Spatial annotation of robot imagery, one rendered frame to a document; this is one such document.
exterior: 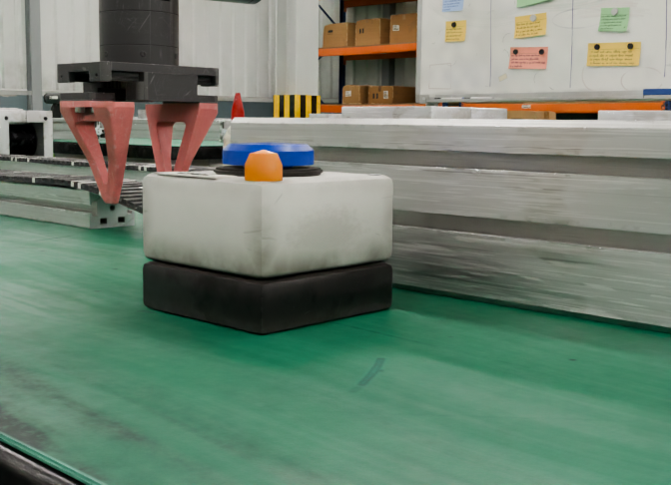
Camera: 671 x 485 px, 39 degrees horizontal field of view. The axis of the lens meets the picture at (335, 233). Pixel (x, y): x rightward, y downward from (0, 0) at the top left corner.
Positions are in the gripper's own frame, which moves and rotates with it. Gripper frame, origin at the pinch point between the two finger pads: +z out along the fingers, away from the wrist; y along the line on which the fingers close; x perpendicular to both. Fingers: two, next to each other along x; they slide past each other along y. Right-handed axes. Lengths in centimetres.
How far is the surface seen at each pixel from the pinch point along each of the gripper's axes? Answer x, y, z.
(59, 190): 8.2, -2.0, 0.3
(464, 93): 178, 287, -18
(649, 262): -42.1, -5.0, 0.2
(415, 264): -30.1, -5.0, 1.7
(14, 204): 15.4, -2.0, 1.9
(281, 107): 584, 563, -18
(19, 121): 77, 32, -5
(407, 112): -13.9, 14.0, -6.0
